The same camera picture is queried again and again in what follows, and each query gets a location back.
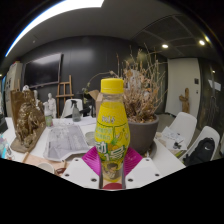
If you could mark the cardboard box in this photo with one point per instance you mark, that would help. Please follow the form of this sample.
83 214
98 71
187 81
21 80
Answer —
96 100

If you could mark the clear spray bottle green label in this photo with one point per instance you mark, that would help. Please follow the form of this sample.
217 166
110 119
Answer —
49 116

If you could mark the black backpack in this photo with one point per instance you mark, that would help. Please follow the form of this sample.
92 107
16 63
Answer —
200 151

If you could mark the grey printed paper sheet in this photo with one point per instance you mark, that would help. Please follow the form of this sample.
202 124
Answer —
65 141

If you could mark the wooden figure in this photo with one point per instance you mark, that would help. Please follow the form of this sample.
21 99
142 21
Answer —
185 100

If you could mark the black wall screen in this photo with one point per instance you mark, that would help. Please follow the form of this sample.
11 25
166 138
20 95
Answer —
43 70

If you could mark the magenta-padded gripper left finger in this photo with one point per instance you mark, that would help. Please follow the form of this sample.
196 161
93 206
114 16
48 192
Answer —
81 173

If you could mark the white cabinet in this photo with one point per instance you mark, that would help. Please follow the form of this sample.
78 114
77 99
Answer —
13 86

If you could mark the grey pot with dried plant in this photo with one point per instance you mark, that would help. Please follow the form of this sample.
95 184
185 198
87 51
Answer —
143 133

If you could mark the yellow drink bottle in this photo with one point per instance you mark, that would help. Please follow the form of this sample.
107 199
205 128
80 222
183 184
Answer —
111 133

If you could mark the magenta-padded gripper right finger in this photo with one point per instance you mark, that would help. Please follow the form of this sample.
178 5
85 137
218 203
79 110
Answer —
143 173

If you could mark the dark spray bottle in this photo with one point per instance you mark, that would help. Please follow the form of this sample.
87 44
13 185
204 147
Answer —
76 113

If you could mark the flat round red coaster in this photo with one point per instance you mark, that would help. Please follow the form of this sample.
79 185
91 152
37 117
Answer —
112 186

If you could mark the brown carved sculpture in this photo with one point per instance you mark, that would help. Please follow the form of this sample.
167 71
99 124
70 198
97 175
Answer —
28 123

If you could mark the grey plant saucer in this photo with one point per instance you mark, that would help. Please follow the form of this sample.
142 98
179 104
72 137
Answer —
152 150

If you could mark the white plastic chair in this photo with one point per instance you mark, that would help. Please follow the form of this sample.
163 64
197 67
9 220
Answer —
66 108
183 126
210 133

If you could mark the wooden easel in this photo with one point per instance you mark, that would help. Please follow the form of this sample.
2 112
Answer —
65 95

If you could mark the white paper stack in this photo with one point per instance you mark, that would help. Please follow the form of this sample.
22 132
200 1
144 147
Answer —
173 138

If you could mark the white plaster bust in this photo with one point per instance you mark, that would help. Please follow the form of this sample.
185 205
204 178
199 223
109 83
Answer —
52 106

